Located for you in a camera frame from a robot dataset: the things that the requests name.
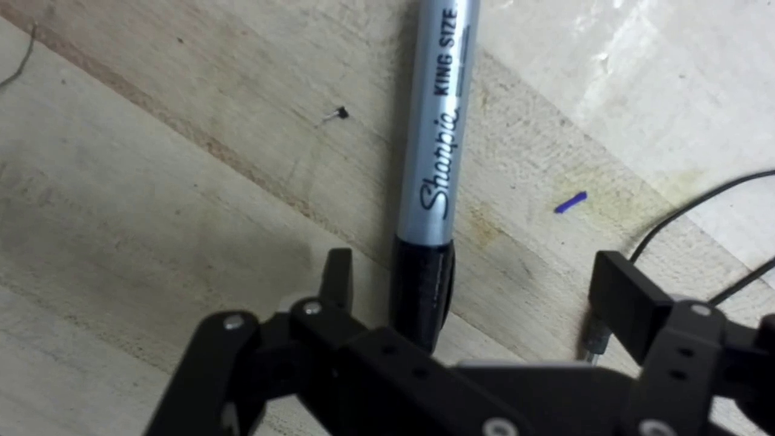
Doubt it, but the silver black Sharpie marker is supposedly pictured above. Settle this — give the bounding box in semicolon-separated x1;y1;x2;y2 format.
389;0;479;351

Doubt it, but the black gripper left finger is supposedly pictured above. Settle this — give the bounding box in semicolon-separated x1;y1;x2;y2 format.
142;248;353;436

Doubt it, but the black power cable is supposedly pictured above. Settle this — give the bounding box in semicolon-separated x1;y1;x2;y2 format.
576;167;775;364

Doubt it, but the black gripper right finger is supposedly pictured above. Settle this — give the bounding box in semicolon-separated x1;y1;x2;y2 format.
589;251;775;436

